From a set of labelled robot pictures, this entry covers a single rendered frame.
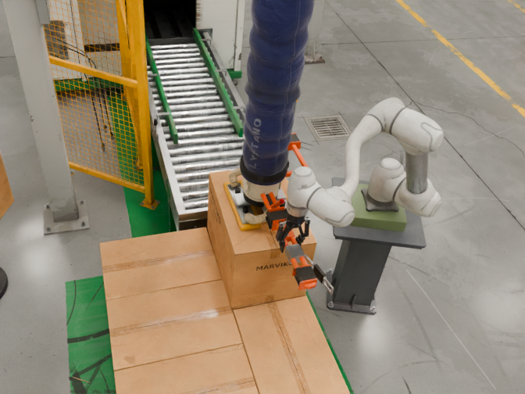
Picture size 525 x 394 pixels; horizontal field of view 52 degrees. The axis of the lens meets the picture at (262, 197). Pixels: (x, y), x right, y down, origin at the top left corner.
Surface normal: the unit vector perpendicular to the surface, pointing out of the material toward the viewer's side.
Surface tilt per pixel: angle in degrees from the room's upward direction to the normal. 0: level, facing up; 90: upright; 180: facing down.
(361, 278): 90
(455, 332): 0
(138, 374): 0
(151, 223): 0
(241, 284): 90
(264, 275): 90
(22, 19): 90
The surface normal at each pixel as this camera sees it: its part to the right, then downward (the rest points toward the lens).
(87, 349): 0.09, -0.75
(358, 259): -0.08, 0.66
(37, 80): 0.29, 0.65
